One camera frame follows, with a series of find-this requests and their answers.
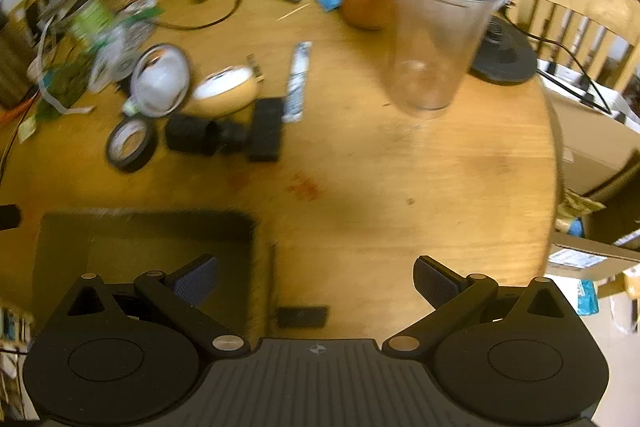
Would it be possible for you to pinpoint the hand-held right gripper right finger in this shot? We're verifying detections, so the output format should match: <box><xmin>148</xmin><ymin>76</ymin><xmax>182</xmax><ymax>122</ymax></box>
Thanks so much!
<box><xmin>382</xmin><ymin>255</ymin><xmax>584</xmax><ymax>356</ymax></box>

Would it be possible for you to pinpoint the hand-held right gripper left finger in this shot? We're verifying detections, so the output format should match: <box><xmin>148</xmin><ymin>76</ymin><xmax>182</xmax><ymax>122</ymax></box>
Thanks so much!
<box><xmin>49</xmin><ymin>254</ymin><xmax>250</xmax><ymax>362</ymax></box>

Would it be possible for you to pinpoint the orange stick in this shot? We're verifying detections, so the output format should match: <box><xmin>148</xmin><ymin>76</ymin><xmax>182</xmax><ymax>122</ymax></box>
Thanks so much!
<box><xmin>0</xmin><ymin>99</ymin><xmax>39</xmax><ymax>124</ymax></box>

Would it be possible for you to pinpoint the thin black cable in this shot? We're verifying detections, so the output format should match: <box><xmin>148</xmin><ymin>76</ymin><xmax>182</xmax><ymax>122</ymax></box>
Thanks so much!
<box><xmin>154</xmin><ymin>0</ymin><xmax>244</xmax><ymax>30</ymax></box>

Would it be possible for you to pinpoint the black cylindrical adapter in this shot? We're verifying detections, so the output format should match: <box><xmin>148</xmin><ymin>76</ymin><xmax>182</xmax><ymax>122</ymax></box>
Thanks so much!
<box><xmin>165</xmin><ymin>114</ymin><xmax>251</xmax><ymax>158</ymax></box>

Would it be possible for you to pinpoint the clear plastic bag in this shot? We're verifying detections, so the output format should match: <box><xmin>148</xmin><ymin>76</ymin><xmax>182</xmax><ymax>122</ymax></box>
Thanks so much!
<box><xmin>91</xmin><ymin>0</ymin><xmax>165</xmax><ymax>92</ymax></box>

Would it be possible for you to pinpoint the labelled cardboard box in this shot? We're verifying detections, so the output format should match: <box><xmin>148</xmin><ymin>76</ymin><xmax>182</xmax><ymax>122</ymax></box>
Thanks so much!
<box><xmin>546</xmin><ymin>231</ymin><xmax>640</xmax><ymax>299</ymax></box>

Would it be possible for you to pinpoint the black power cable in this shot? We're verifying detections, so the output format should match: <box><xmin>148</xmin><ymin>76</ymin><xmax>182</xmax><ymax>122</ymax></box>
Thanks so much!
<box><xmin>510</xmin><ymin>27</ymin><xmax>627</xmax><ymax>118</ymax></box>

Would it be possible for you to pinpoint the wooden toothpick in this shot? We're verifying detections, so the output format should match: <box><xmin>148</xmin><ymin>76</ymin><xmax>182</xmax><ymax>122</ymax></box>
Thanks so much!
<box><xmin>277</xmin><ymin>4</ymin><xmax>311</xmax><ymax>22</ymax></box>

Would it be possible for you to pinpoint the marbled blue white bar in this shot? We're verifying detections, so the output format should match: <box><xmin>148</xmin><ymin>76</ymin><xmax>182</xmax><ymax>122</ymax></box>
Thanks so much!
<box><xmin>281</xmin><ymin>41</ymin><xmax>314</xmax><ymax>124</ymax></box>

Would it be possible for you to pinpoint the black rectangular block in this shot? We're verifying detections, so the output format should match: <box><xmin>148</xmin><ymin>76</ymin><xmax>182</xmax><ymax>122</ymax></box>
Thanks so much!
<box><xmin>248</xmin><ymin>98</ymin><xmax>284</xmax><ymax>164</ymax></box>

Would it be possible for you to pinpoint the green net bag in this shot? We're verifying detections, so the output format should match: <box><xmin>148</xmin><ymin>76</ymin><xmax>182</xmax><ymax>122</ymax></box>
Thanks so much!
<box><xmin>37</xmin><ymin>56</ymin><xmax>97</xmax><ymax>118</ymax></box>

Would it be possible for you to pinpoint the grey cardboard box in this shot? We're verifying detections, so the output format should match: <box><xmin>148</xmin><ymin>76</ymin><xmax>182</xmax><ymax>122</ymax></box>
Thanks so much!
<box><xmin>537</xmin><ymin>62</ymin><xmax>640</xmax><ymax>198</ymax></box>

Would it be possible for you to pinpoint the brown cardboard box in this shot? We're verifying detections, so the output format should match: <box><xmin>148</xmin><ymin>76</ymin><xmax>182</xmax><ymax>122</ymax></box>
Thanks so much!
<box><xmin>32</xmin><ymin>207</ymin><xmax>280</xmax><ymax>343</ymax></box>

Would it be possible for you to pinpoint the orange fruit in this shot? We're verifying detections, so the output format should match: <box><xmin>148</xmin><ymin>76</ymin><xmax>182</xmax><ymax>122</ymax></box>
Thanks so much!
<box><xmin>341</xmin><ymin>0</ymin><xmax>396</xmax><ymax>30</ymax></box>

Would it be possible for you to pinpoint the green can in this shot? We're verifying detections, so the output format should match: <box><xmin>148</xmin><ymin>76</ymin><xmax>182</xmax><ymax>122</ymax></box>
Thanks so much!
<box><xmin>70</xmin><ymin>0</ymin><xmax>119</xmax><ymax>52</ymax></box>

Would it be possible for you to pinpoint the white plastic jar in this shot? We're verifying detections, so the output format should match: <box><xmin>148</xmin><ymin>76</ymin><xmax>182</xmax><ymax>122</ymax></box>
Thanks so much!
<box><xmin>131</xmin><ymin>46</ymin><xmax>192</xmax><ymax>118</ymax></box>

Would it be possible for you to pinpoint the clear plastic shaker bottle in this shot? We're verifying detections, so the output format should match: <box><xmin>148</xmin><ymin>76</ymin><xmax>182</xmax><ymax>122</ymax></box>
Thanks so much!
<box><xmin>382</xmin><ymin>0</ymin><xmax>513</xmax><ymax>120</ymax></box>

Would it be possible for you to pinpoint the small flat black object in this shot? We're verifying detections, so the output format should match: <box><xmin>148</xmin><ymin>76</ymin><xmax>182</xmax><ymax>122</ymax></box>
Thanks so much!
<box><xmin>277</xmin><ymin>305</ymin><xmax>329</xmax><ymax>328</ymax></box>

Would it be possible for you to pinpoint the black round base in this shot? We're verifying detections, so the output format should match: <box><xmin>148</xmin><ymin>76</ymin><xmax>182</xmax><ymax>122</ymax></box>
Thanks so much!
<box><xmin>470</xmin><ymin>14</ymin><xmax>539</xmax><ymax>86</ymax></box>

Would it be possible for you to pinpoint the tan cartoon earbuds case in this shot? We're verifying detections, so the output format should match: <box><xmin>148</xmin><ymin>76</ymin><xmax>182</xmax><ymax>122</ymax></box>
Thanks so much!
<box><xmin>192</xmin><ymin>55</ymin><xmax>265</xmax><ymax>116</ymax></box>

